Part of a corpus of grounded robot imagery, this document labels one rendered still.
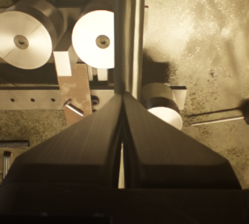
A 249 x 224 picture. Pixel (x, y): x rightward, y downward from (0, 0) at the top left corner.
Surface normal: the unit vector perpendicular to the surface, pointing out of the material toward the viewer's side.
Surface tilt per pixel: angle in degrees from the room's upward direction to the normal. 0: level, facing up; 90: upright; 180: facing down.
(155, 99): 41
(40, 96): 0
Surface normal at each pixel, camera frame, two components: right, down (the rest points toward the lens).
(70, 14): 0.00, 0.59
